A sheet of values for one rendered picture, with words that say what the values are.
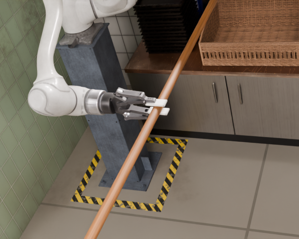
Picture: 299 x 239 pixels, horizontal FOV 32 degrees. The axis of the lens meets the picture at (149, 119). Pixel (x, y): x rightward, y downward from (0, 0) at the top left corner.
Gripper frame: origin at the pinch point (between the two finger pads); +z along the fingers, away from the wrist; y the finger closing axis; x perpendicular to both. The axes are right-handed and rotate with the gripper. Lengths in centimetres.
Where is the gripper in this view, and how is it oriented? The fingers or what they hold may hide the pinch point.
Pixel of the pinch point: (157, 106)
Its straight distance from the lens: 178.6
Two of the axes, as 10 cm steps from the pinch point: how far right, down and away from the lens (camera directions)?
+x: -3.5, 6.7, -6.6
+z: 9.1, 0.8, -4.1
